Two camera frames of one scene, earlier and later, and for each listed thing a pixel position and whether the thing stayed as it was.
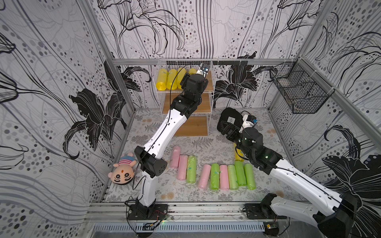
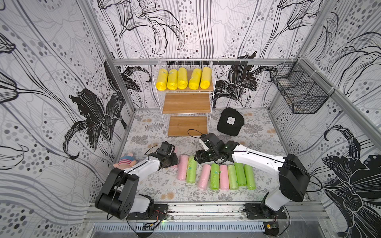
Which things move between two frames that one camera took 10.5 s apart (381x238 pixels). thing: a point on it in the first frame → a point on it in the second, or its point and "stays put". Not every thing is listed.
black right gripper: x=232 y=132 → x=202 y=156
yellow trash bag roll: x=180 y=76 stays put
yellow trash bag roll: x=161 y=80 stays put
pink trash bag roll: x=204 y=176 stays put
